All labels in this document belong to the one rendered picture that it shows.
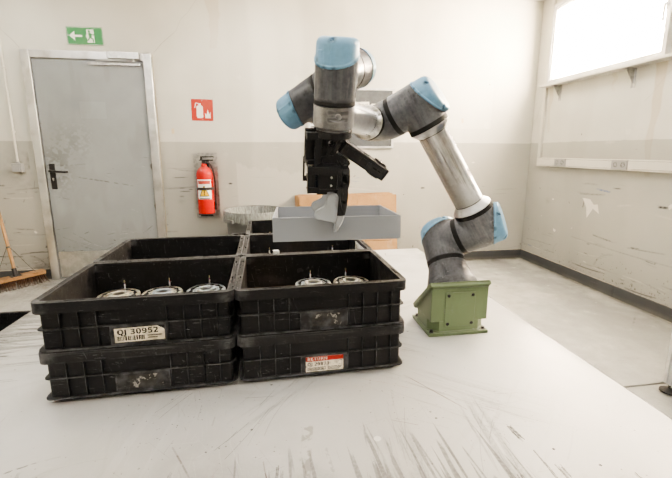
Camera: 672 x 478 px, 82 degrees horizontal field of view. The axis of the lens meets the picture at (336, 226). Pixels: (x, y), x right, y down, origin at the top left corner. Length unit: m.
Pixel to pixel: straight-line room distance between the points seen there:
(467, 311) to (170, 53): 3.65
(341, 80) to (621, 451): 0.82
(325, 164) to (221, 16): 3.59
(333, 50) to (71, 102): 3.87
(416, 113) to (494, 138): 3.62
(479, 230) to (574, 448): 0.58
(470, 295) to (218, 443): 0.75
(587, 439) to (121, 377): 0.94
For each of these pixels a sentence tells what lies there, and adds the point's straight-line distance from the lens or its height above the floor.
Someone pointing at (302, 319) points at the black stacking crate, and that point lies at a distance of 0.92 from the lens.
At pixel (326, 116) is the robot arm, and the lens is 0.70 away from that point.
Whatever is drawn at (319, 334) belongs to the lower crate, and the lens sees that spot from 0.93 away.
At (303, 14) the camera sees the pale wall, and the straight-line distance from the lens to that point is 4.27.
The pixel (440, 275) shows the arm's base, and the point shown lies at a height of 0.87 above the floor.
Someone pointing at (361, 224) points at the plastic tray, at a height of 1.08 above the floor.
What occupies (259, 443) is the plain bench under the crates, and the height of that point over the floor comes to 0.70.
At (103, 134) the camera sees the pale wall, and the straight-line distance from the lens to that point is 4.32.
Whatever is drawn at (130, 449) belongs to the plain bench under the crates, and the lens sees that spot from 0.89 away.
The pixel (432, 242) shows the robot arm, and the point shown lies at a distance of 1.25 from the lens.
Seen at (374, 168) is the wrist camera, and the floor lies 1.20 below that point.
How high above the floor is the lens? 1.23
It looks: 11 degrees down
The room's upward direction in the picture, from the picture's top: straight up
